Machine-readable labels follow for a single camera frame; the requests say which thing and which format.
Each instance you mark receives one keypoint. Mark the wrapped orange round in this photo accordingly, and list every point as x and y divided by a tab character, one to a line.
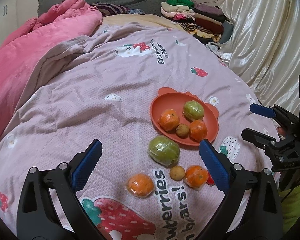
169	120

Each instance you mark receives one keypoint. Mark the white wardrobe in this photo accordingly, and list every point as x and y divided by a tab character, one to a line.
8	22

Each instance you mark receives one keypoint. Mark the small brown longan fruit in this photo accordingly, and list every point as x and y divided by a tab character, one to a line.
177	173

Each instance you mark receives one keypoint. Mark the red tomato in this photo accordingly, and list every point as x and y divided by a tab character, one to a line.
210	180

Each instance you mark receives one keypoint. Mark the pile of folded clothes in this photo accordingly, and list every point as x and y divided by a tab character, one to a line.
205	23

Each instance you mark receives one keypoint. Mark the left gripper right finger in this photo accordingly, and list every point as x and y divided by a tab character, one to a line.
251	206

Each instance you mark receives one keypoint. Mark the light green fruit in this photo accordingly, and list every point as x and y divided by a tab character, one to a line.
193	110

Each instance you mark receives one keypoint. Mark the orange bear-shaped plate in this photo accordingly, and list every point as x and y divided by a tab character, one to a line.
168	98

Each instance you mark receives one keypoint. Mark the shiny cream curtain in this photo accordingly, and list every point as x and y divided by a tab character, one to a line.
264	49

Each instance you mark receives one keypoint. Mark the small orange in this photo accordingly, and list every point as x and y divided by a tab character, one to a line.
140	185

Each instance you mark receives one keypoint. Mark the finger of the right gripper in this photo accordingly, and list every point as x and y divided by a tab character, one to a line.
260	140
270	112

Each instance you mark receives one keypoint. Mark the small yellow-green longan fruit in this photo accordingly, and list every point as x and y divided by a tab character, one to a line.
182	130

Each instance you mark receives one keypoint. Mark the dark green fruit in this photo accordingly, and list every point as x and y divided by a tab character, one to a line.
164	151

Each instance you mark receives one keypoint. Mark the pink plush quilt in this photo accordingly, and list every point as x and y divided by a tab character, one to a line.
23	48

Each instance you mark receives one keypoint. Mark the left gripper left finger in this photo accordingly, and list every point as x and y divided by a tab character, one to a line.
48	206

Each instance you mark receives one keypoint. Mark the yellow-green cloth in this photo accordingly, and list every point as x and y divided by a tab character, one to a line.
290	207

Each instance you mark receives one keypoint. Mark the wrapped orange blocky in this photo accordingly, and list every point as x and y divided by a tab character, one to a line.
198	130

